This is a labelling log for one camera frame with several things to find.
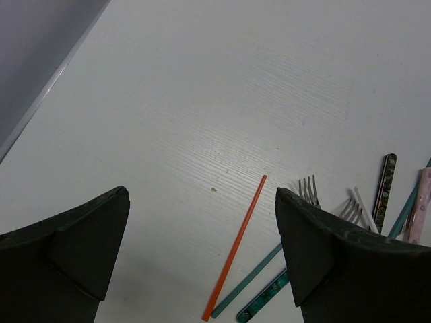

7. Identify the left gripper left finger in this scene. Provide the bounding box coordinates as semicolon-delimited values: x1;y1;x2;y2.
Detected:
1;186;130;322

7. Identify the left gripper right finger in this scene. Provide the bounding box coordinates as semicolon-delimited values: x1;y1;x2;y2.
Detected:
275;188;430;322

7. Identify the teal chopstick middle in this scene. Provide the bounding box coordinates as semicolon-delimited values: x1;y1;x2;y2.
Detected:
388;161;430;238

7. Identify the teal chopstick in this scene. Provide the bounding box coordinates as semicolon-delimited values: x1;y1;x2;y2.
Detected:
211;243;282;318
388;161;430;238

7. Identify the teal chopstick lower left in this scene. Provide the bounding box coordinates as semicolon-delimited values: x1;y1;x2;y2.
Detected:
211;243;282;318

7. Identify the orange chopstick left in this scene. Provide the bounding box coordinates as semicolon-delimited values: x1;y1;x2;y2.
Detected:
202;174;267;322

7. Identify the dark speckled handled fork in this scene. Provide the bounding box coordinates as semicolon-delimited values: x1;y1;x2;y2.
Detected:
298;174;321;209

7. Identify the teal handled fork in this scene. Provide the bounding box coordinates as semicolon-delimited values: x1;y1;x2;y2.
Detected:
236;197;364;323

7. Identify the pink handled fork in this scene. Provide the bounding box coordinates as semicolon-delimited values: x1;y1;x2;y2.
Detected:
404;167;430;244

